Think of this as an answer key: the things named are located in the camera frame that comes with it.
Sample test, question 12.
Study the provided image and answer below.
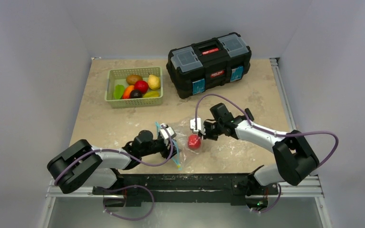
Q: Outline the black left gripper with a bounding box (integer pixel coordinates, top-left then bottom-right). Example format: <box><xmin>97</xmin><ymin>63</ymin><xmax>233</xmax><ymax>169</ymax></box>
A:
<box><xmin>140</xmin><ymin>136</ymin><xmax>181</xmax><ymax>159</ymax></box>

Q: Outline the red fake tomato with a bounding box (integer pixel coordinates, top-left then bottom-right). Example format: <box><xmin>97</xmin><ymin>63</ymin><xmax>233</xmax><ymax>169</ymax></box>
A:
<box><xmin>187</xmin><ymin>134</ymin><xmax>202</xmax><ymax>150</ymax></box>

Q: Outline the clear zip top bag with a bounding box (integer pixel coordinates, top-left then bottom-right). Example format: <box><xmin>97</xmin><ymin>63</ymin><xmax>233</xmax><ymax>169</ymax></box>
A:
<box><xmin>159</xmin><ymin>119</ymin><xmax>216</xmax><ymax>173</ymax></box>

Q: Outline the yellow fake bell pepper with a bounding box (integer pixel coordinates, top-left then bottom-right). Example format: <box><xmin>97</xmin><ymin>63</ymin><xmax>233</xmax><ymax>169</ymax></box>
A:
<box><xmin>143</xmin><ymin>91</ymin><xmax>160</xmax><ymax>98</ymax></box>

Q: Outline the red fake apple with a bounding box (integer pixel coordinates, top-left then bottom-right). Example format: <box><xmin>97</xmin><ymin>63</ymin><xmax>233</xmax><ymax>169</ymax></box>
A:
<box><xmin>134</xmin><ymin>80</ymin><xmax>149</xmax><ymax>94</ymax></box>

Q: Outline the yellow fake pear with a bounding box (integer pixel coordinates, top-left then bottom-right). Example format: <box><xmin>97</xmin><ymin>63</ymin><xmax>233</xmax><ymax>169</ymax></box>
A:
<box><xmin>147</xmin><ymin>74</ymin><xmax>161</xmax><ymax>90</ymax></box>

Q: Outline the brown orange fake fruit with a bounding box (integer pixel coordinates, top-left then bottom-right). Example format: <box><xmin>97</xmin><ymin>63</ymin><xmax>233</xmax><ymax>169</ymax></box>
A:
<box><xmin>125</xmin><ymin>74</ymin><xmax>143</xmax><ymax>86</ymax></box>

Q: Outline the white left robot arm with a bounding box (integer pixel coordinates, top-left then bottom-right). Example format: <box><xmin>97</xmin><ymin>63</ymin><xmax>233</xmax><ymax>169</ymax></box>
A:
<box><xmin>47</xmin><ymin>125</ymin><xmax>177</xmax><ymax>194</ymax></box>

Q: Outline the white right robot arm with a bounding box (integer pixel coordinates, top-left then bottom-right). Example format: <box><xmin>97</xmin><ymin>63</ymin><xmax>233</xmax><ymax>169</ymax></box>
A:
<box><xmin>192</xmin><ymin>103</ymin><xmax>320</xmax><ymax>193</ymax></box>

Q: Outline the black rubber mallet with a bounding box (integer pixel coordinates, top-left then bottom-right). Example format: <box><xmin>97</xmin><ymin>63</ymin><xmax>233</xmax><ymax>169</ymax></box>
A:
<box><xmin>244</xmin><ymin>108</ymin><xmax>254</xmax><ymax>122</ymax></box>

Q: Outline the black plastic toolbox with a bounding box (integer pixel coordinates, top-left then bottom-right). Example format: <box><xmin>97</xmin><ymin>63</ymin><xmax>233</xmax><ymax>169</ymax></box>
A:
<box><xmin>166</xmin><ymin>32</ymin><xmax>252</xmax><ymax>99</ymax></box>

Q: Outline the green perforated plastic basket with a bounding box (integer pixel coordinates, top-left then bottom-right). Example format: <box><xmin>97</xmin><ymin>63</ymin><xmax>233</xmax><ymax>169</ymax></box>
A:
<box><xmin>105</xmin><ymin>67</ymin><xmax>163</xmax><ymax>108</ymax></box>

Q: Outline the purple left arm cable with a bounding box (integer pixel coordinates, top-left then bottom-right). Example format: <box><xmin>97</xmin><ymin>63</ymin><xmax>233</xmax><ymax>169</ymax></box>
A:
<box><xmin>54</xmin><ymin>127</ymin><xmax>174</xmax><ymax>186</ymax></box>

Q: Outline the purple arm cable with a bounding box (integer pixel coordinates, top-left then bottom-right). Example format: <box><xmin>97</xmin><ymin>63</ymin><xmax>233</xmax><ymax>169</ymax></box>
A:
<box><xmin>54</xmin><ymin>127</ymin><xmax>174</xmax><ymax>186</ymax></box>
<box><xmin>194</xmin><ymin>94</ymin><xmax>339</xmax><ymax>167</ymax></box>

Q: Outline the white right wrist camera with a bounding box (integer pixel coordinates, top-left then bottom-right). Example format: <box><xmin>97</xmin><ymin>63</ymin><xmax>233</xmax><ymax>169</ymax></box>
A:
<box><xmin>190</xmin><ymin>117</ymin><xmax>205</xmax><ymax>134</ymax></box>

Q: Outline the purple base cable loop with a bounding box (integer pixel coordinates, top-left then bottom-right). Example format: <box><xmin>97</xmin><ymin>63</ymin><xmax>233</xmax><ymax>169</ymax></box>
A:
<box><xmin>103</xmin><ymin>185</ymin><xmax>155</xmax><ymax>221</ymax></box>

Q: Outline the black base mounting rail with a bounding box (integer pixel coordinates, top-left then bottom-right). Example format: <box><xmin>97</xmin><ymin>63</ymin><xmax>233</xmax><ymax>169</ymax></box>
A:
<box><xmin>93</xmin><ymin>173</ymin><xmax>279</xmax><ymax>208</ymax></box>

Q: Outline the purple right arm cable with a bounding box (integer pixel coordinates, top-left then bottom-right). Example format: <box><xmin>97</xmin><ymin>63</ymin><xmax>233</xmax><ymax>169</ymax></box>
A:
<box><xmin>194</xmin><ymin>94</ymin><xmax>339</xmax><ymax>167</ymax></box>

